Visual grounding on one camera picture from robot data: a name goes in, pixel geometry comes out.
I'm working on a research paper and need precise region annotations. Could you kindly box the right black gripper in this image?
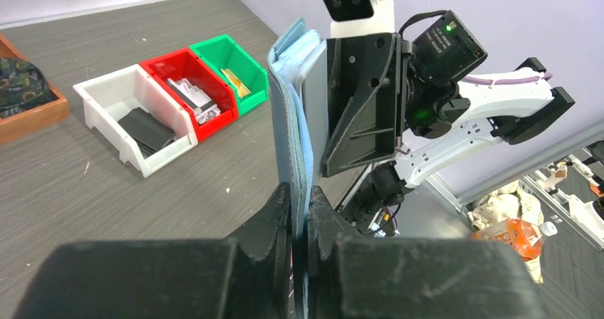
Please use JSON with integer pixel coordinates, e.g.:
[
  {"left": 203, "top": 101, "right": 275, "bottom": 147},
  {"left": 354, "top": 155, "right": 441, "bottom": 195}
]
[{"left": 321, "top": 33, "right": 425, "bottom": 177}]

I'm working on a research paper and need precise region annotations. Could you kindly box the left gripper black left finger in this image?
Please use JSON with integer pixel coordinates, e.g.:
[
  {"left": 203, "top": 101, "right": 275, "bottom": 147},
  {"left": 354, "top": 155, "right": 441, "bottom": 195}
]
[{"left": 15, "top": 183, "right": 291, "bottom": 318}]

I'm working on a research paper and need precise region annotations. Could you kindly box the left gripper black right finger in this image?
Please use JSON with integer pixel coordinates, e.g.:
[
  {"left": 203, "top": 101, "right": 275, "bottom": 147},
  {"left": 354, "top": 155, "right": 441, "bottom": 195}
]
[{"left": 308, "top": 186, "right": 548, "bottom": 318}]

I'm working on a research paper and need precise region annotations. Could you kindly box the blue leather card holder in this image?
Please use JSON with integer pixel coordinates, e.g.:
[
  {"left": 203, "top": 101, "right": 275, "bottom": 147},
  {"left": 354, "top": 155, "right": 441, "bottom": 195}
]
[{"left": 267, "top": 18, "right": 327, "bottom": 240}]

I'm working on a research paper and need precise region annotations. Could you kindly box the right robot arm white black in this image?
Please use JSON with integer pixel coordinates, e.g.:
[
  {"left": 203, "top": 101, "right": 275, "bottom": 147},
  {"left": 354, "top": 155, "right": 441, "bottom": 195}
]
[{"left": 321, "top": 10, "right": 574, "bottom": 235}]

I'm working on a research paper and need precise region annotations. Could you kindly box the gold cards stack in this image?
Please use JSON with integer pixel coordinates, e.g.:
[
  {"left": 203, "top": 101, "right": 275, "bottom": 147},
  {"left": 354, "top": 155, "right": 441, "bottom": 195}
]
[{"left": 220, "top": 68, "right": 251, "bottom": 99}]

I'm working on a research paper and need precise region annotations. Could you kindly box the white cards stack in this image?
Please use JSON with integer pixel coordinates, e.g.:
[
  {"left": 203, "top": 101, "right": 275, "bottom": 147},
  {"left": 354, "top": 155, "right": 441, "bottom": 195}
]
[{"left": 167, "top": 78, "right": 222, "bottom": 125}]

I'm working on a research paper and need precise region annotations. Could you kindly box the green plastic bin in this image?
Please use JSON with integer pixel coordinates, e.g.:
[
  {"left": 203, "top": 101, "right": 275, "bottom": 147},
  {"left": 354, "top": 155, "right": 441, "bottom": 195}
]
[{"left": 189, "top": 34, "right": 269, "bottom": 116}]

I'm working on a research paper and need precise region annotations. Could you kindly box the red plastic bin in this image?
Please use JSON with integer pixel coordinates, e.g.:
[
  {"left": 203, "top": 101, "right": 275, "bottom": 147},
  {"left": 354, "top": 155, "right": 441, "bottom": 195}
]
[{"left": 140, "top": 48, "right": 239, "bottom": 142}]

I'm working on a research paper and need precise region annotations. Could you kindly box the black wallet in white bin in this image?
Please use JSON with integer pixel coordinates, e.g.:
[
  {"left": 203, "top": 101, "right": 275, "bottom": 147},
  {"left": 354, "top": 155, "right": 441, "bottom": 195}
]
[{"left": 118, "top": 108, "right": 175, "bottom": 158}]

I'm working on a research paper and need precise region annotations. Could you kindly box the crumpled patterned cloth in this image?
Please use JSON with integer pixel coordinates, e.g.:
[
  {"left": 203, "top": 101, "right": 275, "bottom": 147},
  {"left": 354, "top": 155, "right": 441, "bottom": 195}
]
[{"left": 468, "top": 181, "right": 545, "bottom": 284}]

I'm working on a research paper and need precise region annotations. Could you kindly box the white plastic bin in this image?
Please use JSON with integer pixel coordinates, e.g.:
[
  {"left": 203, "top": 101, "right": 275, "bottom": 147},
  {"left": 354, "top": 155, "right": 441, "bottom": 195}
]
[{"left": 73, "top": 64, "right": 198, "bottom": 177}]

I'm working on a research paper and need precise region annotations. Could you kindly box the orange drink bottle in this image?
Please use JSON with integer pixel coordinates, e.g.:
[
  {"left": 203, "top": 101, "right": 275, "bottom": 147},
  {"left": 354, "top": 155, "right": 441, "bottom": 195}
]
[{"left": 471, "top": 219, "right": 558, "bottom": 262}]

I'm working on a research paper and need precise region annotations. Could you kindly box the orange wooden compartment tray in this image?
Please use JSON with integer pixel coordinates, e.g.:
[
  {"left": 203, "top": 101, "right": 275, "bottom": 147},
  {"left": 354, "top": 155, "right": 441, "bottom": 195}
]
[{"left": 1, "top": 36, "right": 69, "bottom": 144}]

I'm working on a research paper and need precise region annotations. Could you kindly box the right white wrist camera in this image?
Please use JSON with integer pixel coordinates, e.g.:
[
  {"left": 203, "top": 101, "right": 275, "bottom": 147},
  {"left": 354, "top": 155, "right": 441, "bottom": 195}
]
[{"left": 323, "top": 0, "right": 395, "bottom": 38}]

